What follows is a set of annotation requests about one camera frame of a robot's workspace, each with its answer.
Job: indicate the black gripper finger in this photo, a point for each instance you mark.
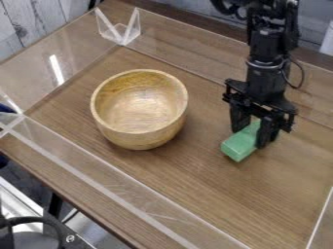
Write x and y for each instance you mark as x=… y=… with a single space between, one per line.
x=267 y=132
x=239 y=117

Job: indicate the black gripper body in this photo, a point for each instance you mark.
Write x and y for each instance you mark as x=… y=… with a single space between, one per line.
x=260 y=93

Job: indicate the green rectangular block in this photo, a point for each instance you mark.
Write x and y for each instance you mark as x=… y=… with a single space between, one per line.
x=240 y=144

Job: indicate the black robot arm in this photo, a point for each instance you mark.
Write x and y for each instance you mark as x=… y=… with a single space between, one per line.
x=272 y=31

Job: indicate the brown wooden bowl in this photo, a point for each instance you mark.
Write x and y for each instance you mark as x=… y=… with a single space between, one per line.
x=139 y=108

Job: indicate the black metal table leg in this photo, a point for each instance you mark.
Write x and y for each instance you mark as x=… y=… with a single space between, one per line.
x=54 y=206

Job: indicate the clear acrylic tray wall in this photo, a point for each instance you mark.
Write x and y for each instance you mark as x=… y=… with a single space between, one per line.
x=181 y=196

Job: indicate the clear acrylic corner bracket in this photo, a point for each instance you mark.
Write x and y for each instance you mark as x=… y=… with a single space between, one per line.
x=119 y=33

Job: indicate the grey metal bracket with screw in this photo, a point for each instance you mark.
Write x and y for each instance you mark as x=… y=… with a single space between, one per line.
x=60 y=232

